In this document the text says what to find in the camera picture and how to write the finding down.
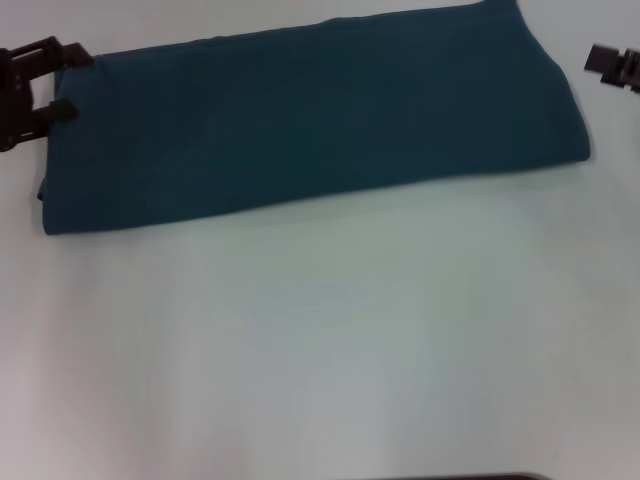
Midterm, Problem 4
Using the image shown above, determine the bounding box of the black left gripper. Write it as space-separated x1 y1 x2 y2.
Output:
0 36 96 154

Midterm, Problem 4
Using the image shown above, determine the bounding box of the teal blue printed t-shirt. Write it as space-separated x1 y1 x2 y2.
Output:
37 0 594 237

